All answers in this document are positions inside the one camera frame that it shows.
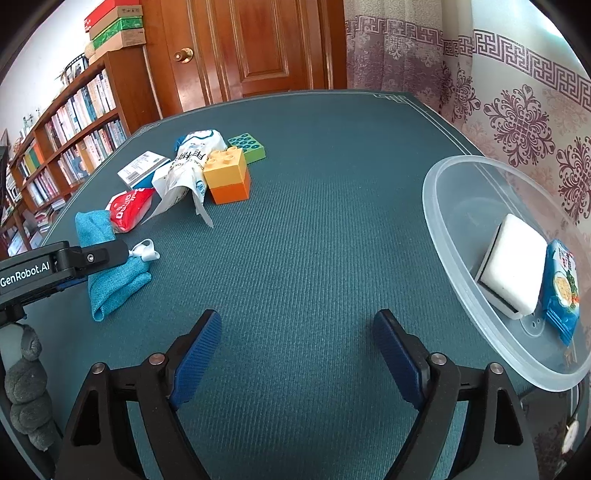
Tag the clear plastic bowl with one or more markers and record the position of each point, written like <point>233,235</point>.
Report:
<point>461,221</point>

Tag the red cardboard box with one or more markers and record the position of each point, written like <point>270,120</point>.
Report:
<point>111,11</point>

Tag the small round white object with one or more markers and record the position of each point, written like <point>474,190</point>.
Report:
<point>572,434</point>

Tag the white card box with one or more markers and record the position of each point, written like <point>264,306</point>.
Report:
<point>138,168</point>

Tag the person's left hand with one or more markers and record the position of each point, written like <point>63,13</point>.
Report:
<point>27,392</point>

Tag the brown green cardboard box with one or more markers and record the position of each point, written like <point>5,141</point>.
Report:
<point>122,40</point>

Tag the white cotton swab bag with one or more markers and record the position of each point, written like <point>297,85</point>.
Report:
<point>180,175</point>

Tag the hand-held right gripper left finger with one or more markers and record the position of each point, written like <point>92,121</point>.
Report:
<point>194,360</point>

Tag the purple patterned curtain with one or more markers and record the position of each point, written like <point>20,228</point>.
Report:
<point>508,115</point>

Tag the blue snack packet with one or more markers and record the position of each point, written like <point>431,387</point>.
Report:
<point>558,286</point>

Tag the wooden door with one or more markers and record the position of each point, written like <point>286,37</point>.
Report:
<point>258,46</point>

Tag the small white plastic object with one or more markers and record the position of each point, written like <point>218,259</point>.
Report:
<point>145,251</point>

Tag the brass door knob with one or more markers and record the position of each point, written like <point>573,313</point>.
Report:
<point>183,55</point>

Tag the yellow orange building block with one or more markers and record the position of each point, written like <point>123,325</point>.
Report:
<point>226,175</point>

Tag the green building block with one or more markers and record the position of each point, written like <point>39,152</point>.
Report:
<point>251,145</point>

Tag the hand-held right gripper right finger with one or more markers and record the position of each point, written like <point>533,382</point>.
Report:
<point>397,360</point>

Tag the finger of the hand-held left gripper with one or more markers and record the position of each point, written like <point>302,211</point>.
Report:
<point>101,258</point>

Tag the red packet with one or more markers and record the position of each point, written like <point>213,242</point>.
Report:
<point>129,207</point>

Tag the wooden bookshelf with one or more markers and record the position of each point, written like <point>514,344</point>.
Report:
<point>134,92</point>

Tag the rows of books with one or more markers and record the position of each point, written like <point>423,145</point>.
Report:
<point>74,134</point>

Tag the blue cloth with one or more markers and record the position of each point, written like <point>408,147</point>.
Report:
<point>115,290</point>

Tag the white sponge block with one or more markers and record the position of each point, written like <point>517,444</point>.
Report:
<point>512,258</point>

